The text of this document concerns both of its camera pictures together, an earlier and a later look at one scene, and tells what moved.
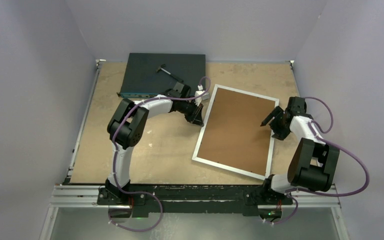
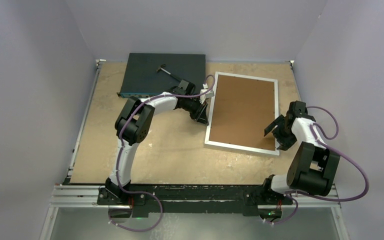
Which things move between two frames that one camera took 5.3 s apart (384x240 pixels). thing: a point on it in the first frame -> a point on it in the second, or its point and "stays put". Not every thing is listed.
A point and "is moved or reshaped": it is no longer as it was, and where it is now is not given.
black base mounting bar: x=191 y=199 stays put
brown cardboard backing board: x=234 y=136 is moved or reshaped
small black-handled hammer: x=159 y=68 stays put
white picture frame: x=232 y=137 -> x=276 y=113
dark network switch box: x=140 y=79 stays put
